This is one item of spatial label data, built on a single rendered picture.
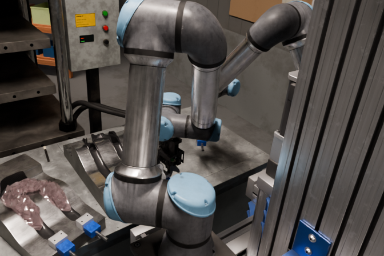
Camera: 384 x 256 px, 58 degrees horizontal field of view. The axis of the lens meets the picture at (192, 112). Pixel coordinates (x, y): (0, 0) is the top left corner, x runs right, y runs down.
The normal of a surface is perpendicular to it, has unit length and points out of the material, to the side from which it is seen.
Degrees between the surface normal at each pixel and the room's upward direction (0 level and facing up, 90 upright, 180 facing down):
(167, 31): 86
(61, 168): 0
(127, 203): 69
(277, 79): 90
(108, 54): 90
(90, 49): 90
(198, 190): 8
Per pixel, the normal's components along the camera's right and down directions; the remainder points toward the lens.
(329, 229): -0.81, 0.22
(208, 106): 0.29, 0.76
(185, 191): 0.20, -0.87
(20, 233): 0.43, -0.64
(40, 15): -0.14, 0.44
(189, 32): 0.09, 0.42
